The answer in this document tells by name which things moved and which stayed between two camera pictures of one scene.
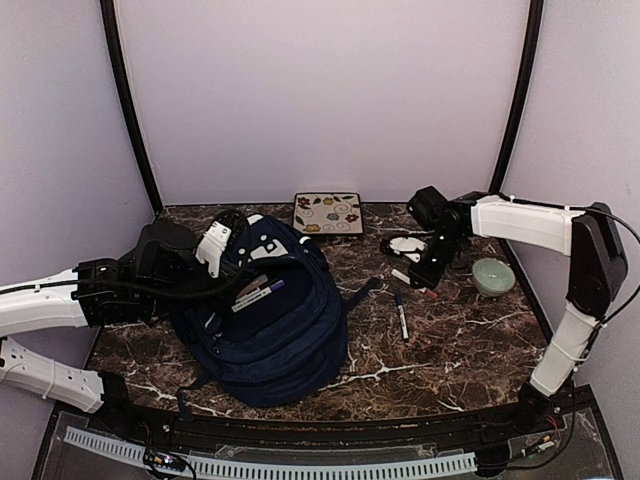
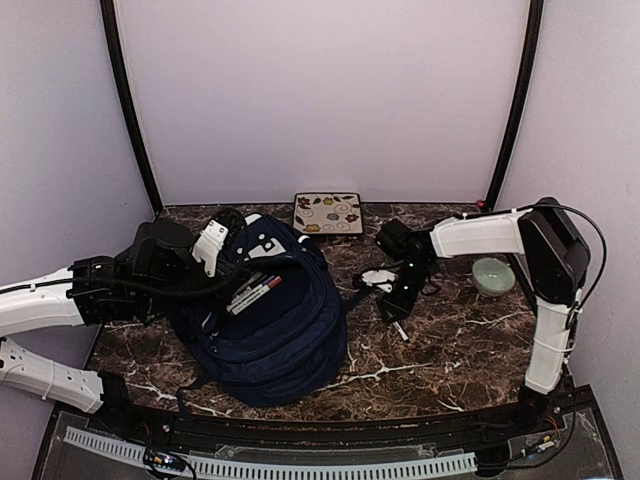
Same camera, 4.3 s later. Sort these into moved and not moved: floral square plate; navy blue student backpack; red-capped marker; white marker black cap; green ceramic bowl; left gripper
Moved: red-capped marker; white marker black cap
Not moved: left gripper; green ceramic bowl; navy blue student backpack; floral square plate
